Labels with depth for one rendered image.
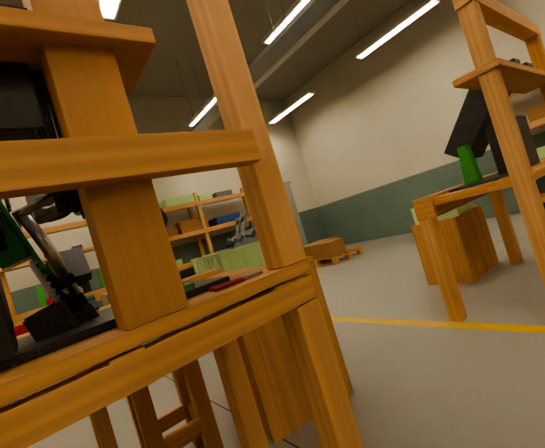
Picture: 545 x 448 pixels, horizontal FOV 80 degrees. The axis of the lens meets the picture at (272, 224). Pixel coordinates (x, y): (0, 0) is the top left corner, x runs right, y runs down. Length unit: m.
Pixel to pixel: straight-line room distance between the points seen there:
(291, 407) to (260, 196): 1.22
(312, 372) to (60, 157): 0.82
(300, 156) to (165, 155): 9.20
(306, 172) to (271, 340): 8.35
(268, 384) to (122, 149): 1.35
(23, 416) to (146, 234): 0.37
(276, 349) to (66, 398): 1.18
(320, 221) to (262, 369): 8.18
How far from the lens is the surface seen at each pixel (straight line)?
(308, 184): 9.77
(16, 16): 0.88
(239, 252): 1.66
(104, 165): 0.74
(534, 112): 6.71
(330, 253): 6.51
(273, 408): 1.84
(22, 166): 0.73
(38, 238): 1.01
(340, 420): 1.11
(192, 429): 1.83
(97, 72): 0.89
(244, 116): 1.00
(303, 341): 1.00
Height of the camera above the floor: 0.99
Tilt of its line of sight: 1 degrees up
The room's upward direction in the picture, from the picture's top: 17 degrees counter-clockwise
